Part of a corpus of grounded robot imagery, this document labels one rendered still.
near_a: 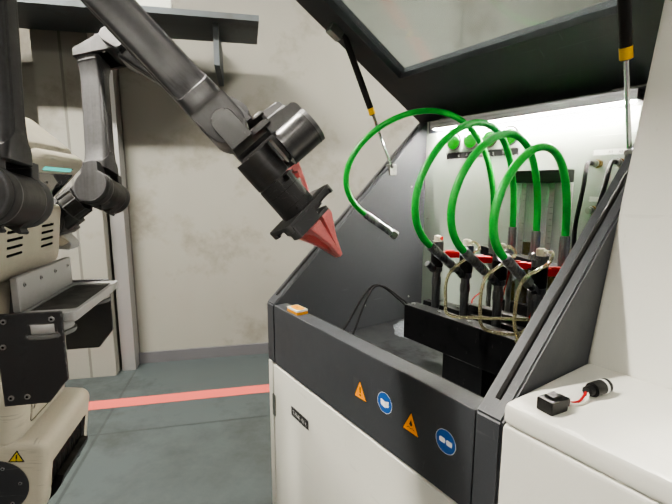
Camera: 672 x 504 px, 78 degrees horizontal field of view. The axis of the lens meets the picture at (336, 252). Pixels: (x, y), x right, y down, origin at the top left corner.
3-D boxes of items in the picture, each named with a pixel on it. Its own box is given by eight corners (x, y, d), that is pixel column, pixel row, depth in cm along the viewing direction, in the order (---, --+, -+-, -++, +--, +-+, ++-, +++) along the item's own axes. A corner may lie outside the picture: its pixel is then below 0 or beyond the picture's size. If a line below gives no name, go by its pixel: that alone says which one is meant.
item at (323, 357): (274, 363, 110) (273, 304, 108) (289, 359, 112) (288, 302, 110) (469, 514, 60) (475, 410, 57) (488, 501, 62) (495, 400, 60)
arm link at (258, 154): (231, 162, 63) (232, 161, 57) (266, 132, 63) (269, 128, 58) (262, 197, 65) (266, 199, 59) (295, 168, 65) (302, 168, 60)
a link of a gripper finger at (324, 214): (359, 243, 65) (321, 197, 62) (333, 275, 62) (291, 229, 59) (336, 248, 70) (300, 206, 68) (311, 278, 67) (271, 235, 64)
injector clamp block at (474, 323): (402, 364, 100) (404, 303, 98) (431, 355, 106) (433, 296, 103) (539, 432, 72) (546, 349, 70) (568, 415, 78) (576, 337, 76)
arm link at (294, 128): (216, 136, 65) (204, 118, 56) (272, 88, 66) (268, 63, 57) (268, 194, 66) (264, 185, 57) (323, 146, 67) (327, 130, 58)
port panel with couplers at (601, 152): (570, 276, 95) (582, 135, 90) (577, 274, 97) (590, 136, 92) (636, 287, 84) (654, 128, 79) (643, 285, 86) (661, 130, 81)
